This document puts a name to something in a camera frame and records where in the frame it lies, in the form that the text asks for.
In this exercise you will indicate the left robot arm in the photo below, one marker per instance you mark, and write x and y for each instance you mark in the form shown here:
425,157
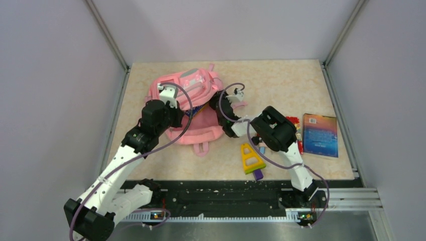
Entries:
97,211

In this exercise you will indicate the red black stamp toy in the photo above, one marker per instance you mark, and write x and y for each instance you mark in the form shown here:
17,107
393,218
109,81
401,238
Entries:
256,140

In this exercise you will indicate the red keyboard booklet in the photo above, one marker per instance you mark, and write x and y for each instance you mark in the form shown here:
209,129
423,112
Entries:
296,122

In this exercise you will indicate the pink student backpack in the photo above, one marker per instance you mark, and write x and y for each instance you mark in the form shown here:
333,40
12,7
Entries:
195,87

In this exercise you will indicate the yellow green purple block toy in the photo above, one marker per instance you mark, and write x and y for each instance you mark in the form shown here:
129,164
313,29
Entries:
252,162

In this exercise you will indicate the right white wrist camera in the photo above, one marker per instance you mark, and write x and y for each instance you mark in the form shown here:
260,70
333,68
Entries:
236,96

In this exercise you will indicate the blue card game box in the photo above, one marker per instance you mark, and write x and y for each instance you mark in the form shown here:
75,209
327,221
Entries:
194,111

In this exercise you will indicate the colourful thin book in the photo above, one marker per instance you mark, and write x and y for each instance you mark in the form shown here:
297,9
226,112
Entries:
320,135

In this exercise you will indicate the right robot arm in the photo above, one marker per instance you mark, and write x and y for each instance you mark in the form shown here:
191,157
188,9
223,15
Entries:
276,131

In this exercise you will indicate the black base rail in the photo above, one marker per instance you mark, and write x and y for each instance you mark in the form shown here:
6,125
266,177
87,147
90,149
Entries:
232,199

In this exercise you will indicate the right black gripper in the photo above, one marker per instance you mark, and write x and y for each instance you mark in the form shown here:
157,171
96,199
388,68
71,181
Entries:
214,99

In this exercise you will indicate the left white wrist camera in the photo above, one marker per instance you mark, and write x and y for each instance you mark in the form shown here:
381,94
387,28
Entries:
168,94

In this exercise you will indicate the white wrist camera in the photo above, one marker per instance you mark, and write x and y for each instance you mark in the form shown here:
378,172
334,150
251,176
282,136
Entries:
236,96
168,94

